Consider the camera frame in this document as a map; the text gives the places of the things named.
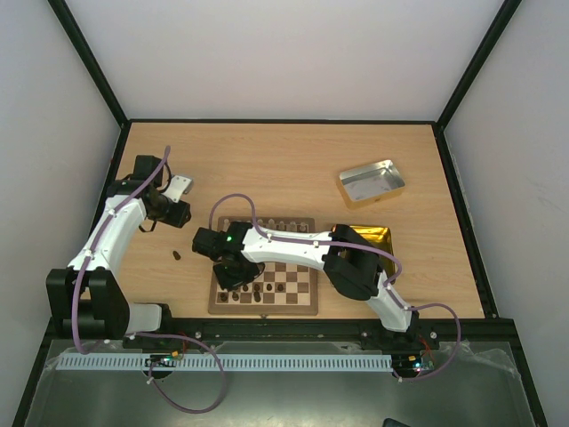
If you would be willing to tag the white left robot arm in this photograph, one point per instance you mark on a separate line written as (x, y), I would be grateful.
(86, 301)

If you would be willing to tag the white slotted cable duct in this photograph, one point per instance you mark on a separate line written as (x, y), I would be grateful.
(228, 362)

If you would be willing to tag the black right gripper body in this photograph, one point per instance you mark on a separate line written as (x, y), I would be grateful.
(236, 276)

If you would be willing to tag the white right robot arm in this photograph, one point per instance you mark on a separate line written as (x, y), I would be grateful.
(309, 249)

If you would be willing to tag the silver tin lid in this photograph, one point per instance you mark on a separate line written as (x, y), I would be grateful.
(368, 184)

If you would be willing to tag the wooden chessboard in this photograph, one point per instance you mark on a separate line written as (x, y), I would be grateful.
(300, 295)

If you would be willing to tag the gold tin tray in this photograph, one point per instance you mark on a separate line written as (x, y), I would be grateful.
(378, 240)

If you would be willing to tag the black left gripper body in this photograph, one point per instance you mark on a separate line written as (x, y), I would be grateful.
(162, 214)

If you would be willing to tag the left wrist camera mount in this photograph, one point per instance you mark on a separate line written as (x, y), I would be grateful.
(178, 187)

